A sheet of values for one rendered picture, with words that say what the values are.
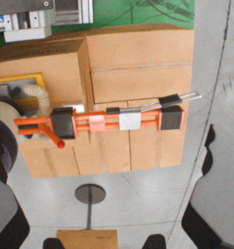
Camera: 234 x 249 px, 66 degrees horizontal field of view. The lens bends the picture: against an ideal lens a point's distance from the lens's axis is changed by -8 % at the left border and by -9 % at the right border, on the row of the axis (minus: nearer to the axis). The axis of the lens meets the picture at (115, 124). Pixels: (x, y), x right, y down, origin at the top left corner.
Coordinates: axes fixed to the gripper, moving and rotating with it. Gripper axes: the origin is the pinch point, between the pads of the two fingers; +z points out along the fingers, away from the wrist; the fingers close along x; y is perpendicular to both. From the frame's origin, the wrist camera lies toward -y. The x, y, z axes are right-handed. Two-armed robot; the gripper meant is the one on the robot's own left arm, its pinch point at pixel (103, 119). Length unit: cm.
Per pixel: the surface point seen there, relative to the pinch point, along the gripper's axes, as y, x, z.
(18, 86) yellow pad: 17, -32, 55
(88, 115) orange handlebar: 23.5, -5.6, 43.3
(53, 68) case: 12, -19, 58
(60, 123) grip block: 26, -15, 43
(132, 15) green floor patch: -4, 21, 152
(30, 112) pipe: 26, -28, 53
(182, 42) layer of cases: 9, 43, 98
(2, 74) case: 12, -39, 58
